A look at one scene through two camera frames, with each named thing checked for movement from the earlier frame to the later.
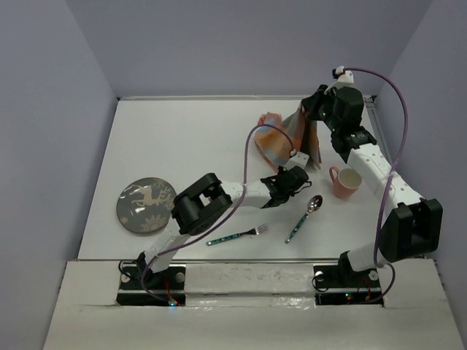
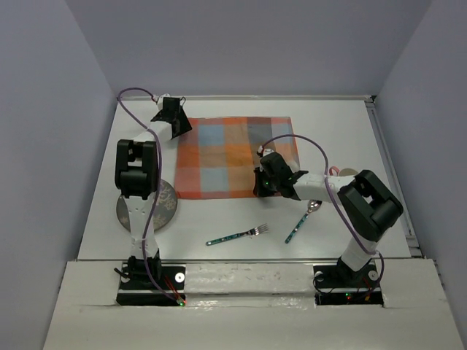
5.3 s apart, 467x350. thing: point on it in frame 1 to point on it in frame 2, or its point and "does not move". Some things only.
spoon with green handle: [314, 203] does not move
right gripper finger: [319, 92] to [260, 175]
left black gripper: [280, 171] to [184, 125]
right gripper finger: [311, 106] to [262, 188]
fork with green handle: [257, 231] does not move
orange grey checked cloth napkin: [276, 138] to [217, 157]
